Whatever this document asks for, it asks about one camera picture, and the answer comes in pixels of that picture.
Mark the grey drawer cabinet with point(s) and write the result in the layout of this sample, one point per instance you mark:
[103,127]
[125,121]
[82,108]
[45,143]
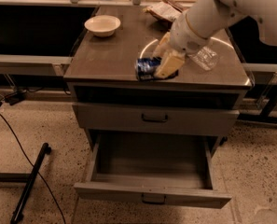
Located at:
[103,72]

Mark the blue pepsi can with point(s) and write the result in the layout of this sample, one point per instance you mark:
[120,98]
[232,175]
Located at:
[145,68]

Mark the open grey middle drawer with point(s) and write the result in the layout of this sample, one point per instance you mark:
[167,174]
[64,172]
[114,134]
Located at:
[152,168]

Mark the brown chip bag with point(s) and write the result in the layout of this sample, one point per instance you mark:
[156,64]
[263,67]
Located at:
[166,10]

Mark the white bowl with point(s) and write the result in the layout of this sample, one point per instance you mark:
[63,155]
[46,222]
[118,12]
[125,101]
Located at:
[102,25]

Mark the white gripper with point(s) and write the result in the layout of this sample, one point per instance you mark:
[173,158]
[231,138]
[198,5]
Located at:
[186,36]

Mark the grey metal side rail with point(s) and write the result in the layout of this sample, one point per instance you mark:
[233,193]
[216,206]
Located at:
[34,65]

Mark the black stand leg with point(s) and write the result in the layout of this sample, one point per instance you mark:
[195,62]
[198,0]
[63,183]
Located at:
[18,213]

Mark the clear plastic water bottle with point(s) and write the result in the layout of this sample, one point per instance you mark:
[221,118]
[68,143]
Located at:
[205,58]

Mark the closed grey top drawer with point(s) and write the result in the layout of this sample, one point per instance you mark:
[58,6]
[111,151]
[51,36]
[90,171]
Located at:
[154,119]

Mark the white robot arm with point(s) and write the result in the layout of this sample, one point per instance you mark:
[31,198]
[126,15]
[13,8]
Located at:
[207,17]

